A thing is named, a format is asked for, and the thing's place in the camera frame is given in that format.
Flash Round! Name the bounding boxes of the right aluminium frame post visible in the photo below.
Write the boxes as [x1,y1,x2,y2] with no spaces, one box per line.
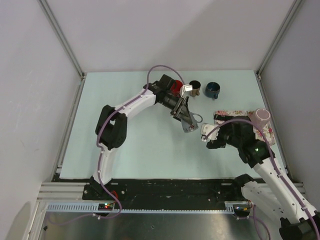
[255,0,304,81]

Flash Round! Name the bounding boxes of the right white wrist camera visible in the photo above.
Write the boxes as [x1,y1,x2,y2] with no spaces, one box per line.
[200,123,220,142]

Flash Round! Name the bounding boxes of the lilac mug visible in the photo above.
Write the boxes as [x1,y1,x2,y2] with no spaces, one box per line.
[250,108,271,129]

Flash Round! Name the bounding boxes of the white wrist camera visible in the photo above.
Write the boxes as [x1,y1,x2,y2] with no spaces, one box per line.
[179,84,193,98]
[200,123,220,142]

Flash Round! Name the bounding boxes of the brown patterned mug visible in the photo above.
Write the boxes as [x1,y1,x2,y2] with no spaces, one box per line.
[189,80,201,97]

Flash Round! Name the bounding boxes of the red mug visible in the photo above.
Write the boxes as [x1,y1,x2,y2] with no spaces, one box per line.
[170,80,183,97]

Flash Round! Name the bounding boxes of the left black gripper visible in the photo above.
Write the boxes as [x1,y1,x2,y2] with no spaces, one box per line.
[162,94,192,126]

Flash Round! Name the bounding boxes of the aluminium frame post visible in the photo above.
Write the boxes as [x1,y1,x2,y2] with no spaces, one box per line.
[37,0,85,80]
[255,0,304,81]

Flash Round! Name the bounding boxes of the left aluminium frame post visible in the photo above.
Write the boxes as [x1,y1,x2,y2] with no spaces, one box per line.
[37,0,85,80]

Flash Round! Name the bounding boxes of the grey slotted cable duct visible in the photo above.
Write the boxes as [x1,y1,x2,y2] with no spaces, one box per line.
[46,201,237,215]

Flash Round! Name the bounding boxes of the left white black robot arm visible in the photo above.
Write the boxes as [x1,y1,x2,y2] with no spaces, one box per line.
[90,74,199,200]

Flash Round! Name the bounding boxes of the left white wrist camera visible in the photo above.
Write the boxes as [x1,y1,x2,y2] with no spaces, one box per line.
[179,84,193,98]

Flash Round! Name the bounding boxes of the floral tray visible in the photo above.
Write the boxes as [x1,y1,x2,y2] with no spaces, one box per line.
[213,110,276,146]

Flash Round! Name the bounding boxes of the grey mug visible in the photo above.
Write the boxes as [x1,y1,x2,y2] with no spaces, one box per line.
[181,112,203,133]

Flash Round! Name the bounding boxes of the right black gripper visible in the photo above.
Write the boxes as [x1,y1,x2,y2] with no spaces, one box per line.
[206,114,242,149]

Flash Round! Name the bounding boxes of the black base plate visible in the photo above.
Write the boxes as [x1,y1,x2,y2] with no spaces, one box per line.
[50,174,262,211]

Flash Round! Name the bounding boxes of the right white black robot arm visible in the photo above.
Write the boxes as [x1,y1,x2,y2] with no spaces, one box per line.
[200,115,320,240]

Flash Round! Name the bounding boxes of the blue mug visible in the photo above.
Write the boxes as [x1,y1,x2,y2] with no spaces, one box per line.
[204,82,221,100]

